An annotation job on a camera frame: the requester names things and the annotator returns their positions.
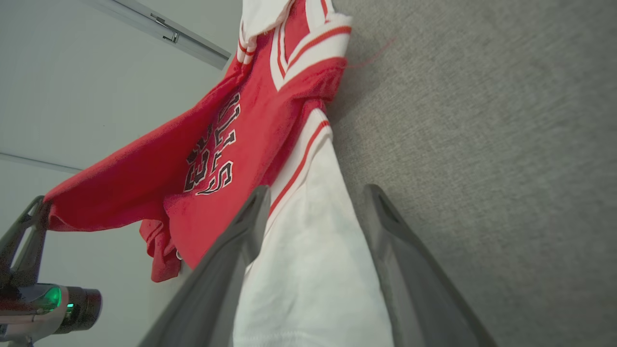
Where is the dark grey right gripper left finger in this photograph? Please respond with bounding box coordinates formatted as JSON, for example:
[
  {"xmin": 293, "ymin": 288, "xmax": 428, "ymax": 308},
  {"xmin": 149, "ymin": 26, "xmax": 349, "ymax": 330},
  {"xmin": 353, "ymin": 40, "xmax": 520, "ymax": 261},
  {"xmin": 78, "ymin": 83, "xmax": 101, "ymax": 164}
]
[{"xmin": 139, "ymin": 185, "xmax": 271, "ymax": 347}]

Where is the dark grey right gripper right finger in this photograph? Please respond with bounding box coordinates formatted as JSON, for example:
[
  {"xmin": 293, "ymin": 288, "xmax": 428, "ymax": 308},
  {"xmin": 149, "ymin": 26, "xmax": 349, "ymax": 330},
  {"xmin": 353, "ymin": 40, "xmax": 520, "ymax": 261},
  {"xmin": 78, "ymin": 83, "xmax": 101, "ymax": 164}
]
[{"xmin": 362, "ymin": 184, "xmax": 498, "ymax": 347}]

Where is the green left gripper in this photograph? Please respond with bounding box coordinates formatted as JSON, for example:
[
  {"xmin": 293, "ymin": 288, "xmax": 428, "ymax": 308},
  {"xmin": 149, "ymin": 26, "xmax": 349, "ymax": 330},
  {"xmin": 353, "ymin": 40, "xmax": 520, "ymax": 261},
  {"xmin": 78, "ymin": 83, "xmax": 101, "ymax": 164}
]
[{"xmin": 0, "ymin": 196, "xmax": 64, "ymax": 347}]

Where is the grey hinged partition post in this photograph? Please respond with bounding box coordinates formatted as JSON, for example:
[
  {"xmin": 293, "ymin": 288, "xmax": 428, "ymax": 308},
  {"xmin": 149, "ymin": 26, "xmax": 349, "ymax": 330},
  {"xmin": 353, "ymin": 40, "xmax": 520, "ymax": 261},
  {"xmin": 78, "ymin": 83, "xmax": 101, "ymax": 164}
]
[{"xmin": 80, "ymin": 0, "xmax": 232, "ymax": 71}]

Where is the red white basketball jersey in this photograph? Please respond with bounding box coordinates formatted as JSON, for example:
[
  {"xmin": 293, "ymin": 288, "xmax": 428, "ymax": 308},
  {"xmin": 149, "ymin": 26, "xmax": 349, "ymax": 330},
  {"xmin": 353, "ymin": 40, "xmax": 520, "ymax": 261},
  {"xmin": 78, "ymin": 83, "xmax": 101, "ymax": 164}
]
[{"xmin": 42, "ymin": 0, "xmax": 397, "ymax": 347}]

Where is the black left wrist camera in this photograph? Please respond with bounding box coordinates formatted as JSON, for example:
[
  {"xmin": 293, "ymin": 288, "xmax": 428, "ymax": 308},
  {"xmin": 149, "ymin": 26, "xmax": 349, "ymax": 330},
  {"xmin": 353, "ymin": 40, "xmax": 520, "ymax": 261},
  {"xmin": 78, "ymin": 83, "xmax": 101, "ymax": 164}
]
[{"xmin": 57, "ymin": 286, "xmax": 103, "ymax": 334}]

